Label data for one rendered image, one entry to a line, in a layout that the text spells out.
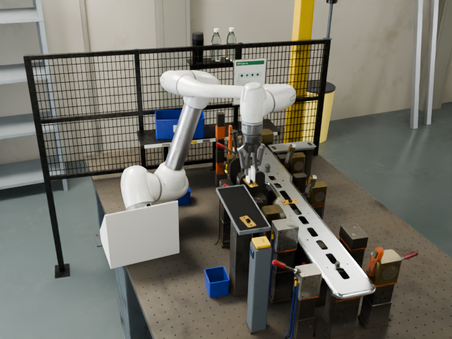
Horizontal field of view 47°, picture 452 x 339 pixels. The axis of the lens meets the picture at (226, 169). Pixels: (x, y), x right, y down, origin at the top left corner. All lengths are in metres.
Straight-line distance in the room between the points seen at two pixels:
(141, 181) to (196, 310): 0.74
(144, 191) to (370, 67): 4.23
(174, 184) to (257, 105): 0.89
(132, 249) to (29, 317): 1.14
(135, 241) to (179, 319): 0.49
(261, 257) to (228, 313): 0.44
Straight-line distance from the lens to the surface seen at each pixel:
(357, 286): 2.18
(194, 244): 2.83
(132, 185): 2.73
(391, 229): 3.13
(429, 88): 6.53
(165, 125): 3.19
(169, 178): 2.80
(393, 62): 6.64
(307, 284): 2.12
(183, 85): 2.46
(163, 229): 2.66
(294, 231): 2.28
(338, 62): 6.15
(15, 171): 4.98
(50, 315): 3.58
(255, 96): 2.10
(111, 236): 2.60
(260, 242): 2.07
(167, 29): 5.01
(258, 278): 2.15
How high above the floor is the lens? 2.37
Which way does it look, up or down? 28 degrees down
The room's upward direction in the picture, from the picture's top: 1 degrees clockwise
